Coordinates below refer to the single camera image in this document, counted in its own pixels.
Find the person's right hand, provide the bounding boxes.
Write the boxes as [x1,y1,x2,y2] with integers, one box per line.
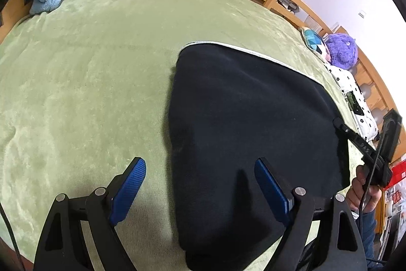
[346,163,383,213]

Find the black pants with white stripe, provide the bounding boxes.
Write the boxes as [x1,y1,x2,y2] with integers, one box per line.
[166,42,351,271]

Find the person's right forearm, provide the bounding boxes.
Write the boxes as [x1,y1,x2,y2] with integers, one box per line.
[357,209,378,262]

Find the red printed bag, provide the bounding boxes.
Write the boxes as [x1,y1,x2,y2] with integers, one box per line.
[385,160,406,194]

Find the purple plush toy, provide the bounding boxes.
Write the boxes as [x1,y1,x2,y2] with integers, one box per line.
[324,33,359,70]

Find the green fleece blanket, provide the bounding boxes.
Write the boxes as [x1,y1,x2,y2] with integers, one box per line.
[0,0,365,271]

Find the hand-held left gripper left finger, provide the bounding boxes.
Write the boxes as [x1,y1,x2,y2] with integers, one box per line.
[33,157,147,271]

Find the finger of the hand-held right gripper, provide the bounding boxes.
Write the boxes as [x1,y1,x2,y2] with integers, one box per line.
[332,118,378,164]

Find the white flower print pillow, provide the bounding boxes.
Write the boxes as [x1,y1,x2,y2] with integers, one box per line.
[327,64,379,141]

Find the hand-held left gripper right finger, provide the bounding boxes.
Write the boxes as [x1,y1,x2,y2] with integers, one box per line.
[254,157,368,271]

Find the teal geometric patterned pillow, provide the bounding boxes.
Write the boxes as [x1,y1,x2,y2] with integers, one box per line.
[301,28,332,63]

